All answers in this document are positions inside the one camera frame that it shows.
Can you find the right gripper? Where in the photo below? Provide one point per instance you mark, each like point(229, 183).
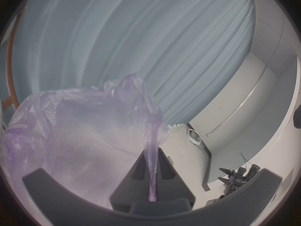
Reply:
point(236, 182)

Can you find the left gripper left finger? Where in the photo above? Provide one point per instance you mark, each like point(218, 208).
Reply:
point(131, 180)

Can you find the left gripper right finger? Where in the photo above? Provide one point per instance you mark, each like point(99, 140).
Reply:
point(174, 187)

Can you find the purple plastic bag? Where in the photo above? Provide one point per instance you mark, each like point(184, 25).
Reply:
point(82, 126)

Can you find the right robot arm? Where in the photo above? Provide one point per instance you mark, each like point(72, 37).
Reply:
point(254, 169)

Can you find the white wardrobe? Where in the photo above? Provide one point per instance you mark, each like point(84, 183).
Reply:
point(235, 126)

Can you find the blue-green curtain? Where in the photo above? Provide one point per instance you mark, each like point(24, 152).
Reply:
point(141, 43)

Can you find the white wooden-legged chair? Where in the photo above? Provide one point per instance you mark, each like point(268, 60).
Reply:
point(9, 62)

